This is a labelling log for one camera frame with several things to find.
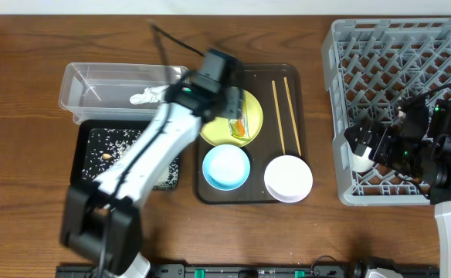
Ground white tissue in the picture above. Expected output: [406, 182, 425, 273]
[130, 85, 168, 105]

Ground left wooden chopstick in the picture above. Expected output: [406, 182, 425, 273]
[271, 80, 286, 155]

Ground brown serving tray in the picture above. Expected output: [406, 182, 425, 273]
[195, 64, 306, 205]

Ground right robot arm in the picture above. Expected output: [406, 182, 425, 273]
[344, 83, 451, 277]

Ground black tray bin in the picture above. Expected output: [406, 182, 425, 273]
[70, 119, 183, 192]

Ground yellow plate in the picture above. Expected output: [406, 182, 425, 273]
[200, 90, 263, 147]

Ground light blue bowl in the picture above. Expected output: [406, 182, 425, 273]
[202, 144, 251, 192]

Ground white cup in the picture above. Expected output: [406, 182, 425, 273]
[351, 154, 374, 173]

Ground green snack wrapper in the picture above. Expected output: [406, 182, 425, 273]
[228, 100, 250, 141]

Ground right wooden chopstick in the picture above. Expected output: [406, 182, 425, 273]
[283, 76, 302, 157]

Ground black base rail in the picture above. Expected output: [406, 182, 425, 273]
[54, 255, 441, 278]

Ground white bowl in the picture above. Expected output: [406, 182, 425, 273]
[263, 155, 314, 203]

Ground clear plastic bin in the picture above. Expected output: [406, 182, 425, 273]
[59, 63, 188, 124]

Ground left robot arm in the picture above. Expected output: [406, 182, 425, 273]
[59, 48, 244, 277]

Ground wooden chopstick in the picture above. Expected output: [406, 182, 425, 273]
[271, 80, 286, 155]
[283, 76, 302, 157]

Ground food scraps rice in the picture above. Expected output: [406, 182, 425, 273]
[79, 128, 181, 191]

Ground grey dishwasher rack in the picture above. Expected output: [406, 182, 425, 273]
[321, 18, 451, 206]

